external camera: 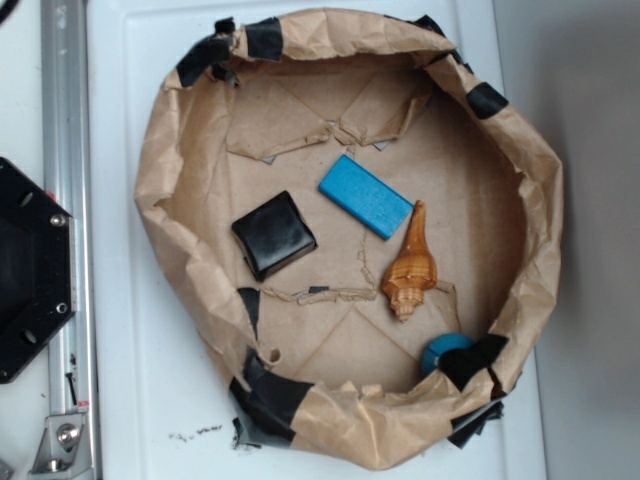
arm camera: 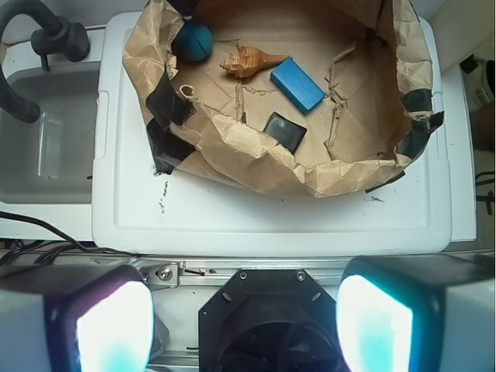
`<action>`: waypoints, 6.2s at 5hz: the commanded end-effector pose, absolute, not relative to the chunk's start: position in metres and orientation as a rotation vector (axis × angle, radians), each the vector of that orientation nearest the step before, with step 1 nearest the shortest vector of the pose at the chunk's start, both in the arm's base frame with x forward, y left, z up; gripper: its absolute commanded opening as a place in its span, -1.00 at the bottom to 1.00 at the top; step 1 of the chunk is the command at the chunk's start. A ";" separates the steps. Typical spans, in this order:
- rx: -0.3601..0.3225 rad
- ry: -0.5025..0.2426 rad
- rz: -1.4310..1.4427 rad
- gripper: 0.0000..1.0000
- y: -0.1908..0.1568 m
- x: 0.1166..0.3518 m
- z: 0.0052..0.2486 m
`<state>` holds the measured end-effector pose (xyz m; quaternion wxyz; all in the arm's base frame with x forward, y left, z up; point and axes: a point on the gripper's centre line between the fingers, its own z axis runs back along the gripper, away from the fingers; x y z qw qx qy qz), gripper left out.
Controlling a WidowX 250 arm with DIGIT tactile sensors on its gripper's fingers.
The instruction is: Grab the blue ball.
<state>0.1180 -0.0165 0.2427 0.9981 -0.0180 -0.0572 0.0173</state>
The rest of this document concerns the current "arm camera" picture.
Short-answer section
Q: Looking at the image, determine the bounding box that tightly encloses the grey sink basin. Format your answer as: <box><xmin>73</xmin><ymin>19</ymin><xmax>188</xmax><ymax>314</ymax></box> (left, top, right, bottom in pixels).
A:
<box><xmin>1</xmin><ymin>62</ymin><xmax>100</xmax><ymax>205</ymax></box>

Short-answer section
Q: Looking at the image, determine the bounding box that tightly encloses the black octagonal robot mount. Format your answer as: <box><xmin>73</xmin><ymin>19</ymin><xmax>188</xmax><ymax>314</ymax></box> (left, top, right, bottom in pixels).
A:
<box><xmin>198</xmin><ymin>269</ymin><xmax>349</xmax><ymax>371</ymax></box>

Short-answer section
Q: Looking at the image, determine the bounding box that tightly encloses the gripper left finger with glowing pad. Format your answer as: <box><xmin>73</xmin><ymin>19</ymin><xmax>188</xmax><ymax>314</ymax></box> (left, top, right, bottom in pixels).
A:
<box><xmin>1</xmin><ymin>264</ymin><xmax>154</xmax><ymax>371</ymax></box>

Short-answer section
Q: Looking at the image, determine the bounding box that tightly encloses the black curved faucet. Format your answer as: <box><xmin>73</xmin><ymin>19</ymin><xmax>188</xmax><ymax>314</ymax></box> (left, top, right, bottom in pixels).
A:
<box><xmin>1</xmin><ymin>0</ymin><xmax>91</xmax><ymax>123</ymax></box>

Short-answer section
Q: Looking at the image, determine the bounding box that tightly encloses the blue rectangular block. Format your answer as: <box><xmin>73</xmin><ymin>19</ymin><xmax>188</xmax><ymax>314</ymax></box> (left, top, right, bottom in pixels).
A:
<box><xmin>270</xmin><ymin>58</ymin><xmax>326</xmax><ymax>115</ymax></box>

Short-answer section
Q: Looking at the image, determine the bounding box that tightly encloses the orange conch shell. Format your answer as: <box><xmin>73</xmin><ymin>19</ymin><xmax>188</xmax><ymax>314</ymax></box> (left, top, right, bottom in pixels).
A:
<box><xmin>219</xmin><ymin>46</ymin><xmax>290</xmax><ymax>79</ymax></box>

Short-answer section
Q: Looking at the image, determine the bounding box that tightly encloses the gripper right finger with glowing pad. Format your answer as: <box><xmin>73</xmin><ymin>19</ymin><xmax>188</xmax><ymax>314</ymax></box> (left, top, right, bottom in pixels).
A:
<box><xmin>336</xmin><ymin>254</ymin><xmax>495</xmax><ymax>371</ymax></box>

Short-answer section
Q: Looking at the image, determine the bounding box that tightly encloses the white plastic bin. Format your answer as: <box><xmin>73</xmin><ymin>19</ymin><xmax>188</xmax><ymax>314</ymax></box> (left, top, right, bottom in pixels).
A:
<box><xmin>91</xmin><ymin>12</ymin><xmax>453</xmax><ymax>258</ymax></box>

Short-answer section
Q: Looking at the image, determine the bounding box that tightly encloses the black cable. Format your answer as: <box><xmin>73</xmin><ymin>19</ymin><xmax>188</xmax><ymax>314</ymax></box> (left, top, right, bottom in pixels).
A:
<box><xmin>0</xmin><ymin>211</ymin><xmax>136</xmax><ymax>267</ymax></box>

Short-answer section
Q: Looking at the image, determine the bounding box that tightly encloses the black square pad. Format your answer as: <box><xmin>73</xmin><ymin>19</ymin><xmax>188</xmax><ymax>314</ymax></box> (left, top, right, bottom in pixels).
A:
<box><xmin>263</xmin><ymin>112</ymin><xmax>307</xmax><ymax>154</ymax></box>

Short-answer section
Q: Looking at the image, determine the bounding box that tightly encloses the blue felt ball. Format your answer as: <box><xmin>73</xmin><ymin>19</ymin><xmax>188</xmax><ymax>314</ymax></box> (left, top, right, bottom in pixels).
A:
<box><xmin>171</xmin><ymin>20</ymin><xmax>213</xmax><ymax>62</ymax></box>

